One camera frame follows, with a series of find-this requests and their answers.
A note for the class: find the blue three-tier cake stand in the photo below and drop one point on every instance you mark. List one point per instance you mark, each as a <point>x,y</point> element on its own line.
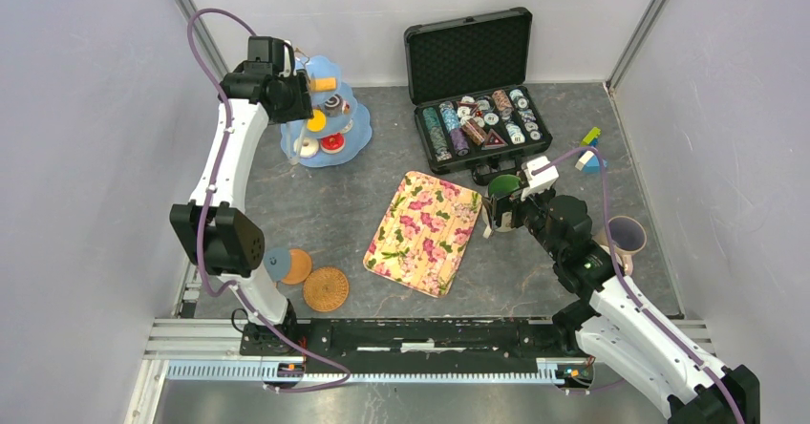
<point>355,125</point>

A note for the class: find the chocolate swirl cake roll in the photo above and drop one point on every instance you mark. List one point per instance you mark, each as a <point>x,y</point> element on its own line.
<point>336,106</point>

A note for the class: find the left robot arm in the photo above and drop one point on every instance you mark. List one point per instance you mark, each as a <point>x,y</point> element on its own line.
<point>226,247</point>

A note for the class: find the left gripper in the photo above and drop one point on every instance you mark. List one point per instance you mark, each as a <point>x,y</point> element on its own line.
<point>302,108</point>

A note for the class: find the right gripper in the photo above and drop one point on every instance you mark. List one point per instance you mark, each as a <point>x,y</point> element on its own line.
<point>522,196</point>

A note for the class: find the white glazed donut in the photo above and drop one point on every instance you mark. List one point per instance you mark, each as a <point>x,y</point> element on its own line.
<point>306,147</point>

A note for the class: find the blue smiley coaster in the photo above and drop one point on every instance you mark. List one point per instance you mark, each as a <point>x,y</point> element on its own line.
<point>277,262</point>

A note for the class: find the green-inside floral mug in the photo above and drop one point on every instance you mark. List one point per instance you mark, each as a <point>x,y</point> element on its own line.
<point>500,204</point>

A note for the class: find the beige mug purple inside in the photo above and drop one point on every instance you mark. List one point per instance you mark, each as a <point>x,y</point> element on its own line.
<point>627,236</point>

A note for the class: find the red glazed donut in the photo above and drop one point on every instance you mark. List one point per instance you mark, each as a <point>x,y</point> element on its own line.
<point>332,144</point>

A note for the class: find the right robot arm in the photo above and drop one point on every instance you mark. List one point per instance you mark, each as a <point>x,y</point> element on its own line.
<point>611,320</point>

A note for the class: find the colourful toy block stack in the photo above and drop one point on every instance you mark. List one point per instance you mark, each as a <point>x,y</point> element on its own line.
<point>587,162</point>

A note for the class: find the square yellow biscuit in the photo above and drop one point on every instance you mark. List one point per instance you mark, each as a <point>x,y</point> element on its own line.
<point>323,84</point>

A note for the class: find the black poker chip case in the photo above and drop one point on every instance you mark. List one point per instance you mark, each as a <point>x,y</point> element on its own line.
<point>466,79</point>

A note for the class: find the woven rattan coaster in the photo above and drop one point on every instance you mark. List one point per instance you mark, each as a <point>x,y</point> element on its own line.
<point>326,289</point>

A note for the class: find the cork coaster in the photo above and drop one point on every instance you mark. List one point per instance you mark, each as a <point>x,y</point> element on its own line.
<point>300,267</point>

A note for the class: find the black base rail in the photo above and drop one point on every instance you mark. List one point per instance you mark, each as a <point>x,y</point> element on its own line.
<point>333,337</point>

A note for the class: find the silver serving tongs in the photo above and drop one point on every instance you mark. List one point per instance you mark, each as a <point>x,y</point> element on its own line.
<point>292,142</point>

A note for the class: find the floral rectangular tray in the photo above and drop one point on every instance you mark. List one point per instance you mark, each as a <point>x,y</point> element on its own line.
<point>424,233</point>

